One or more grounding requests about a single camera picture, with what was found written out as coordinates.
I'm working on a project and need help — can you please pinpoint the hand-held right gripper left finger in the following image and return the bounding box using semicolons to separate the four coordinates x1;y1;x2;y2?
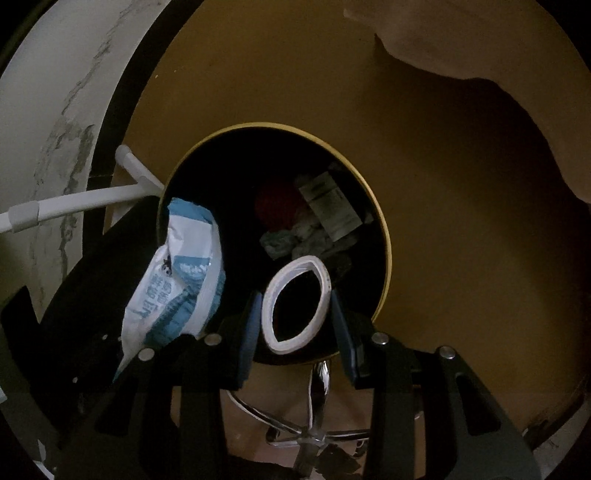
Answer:
60;291;264;480

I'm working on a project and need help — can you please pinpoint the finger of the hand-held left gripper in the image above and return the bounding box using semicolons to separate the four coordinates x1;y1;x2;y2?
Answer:
55;196;164;342

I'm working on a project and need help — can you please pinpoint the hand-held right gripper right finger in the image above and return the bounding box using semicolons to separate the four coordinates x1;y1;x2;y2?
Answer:
331;291;541;480

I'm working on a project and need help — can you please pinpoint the white paper cup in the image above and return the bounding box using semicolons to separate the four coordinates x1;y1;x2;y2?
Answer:
261;256;333;355

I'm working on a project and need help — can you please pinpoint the blue white plastic packet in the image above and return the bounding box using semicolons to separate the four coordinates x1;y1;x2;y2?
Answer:
113;198;227;384

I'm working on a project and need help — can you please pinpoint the black trash bin gold rim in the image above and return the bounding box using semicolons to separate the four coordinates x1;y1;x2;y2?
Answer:
157;122;393;368

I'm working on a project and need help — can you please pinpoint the crumpled pale green wrapper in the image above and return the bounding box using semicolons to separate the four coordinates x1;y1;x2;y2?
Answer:
259;228;297;262

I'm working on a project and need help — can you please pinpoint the chrome swivel chair base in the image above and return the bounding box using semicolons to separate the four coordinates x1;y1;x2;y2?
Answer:
230;360;426;464

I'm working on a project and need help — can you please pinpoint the printed paper label wrapper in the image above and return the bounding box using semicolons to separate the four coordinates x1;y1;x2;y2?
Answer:
297;172;364;241

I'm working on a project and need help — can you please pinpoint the red round wrapper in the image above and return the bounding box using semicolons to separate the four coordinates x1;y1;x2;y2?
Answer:
255;181;311;230

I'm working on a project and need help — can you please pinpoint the pink blanket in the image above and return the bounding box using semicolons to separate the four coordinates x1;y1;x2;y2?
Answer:
343;0;591;205

